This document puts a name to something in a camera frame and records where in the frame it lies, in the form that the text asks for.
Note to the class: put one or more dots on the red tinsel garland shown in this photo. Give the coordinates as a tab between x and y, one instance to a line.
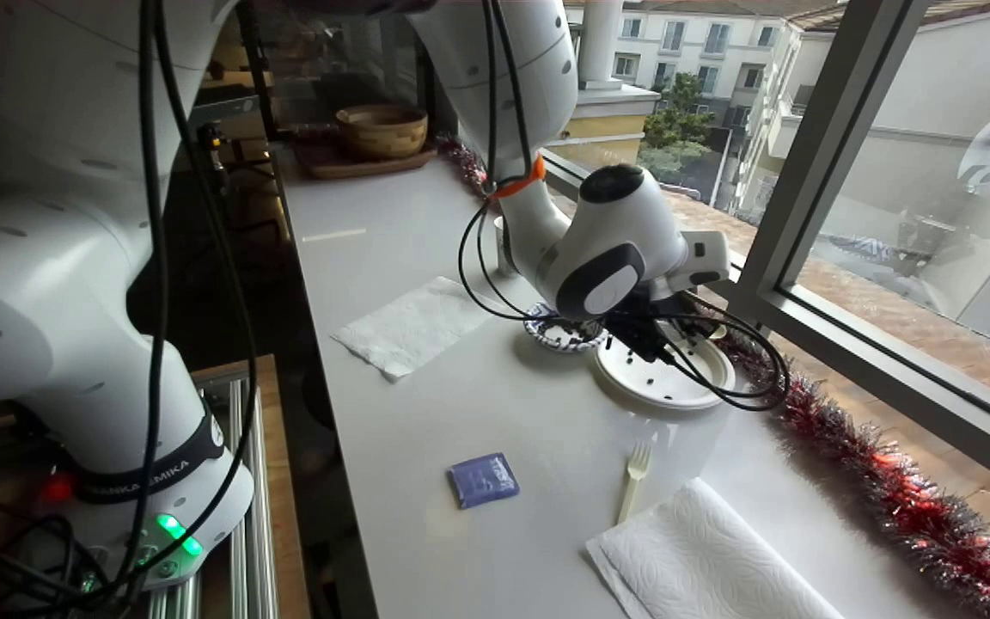
927	522

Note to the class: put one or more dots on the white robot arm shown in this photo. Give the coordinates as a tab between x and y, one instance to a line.
91	98

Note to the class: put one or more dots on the wooden bowl on board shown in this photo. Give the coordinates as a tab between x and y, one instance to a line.
365	143

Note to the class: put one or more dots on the grey window frame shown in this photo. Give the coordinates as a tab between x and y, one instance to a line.
861	196

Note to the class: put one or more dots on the blue patterned paper bowl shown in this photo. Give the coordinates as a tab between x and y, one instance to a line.
561	338

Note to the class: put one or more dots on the blue square packet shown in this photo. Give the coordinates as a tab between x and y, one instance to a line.
482	478

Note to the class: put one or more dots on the white paper plate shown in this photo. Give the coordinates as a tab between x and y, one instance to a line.
657	382

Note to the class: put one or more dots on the aluminium rail frame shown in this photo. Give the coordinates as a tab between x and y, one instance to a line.
219	518

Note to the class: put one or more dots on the white napkin near cup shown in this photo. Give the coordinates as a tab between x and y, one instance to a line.
413	327

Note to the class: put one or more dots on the white paper towel front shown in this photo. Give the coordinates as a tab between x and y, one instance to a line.
698	558

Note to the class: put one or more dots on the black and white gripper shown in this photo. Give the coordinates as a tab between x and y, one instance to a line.
657	318

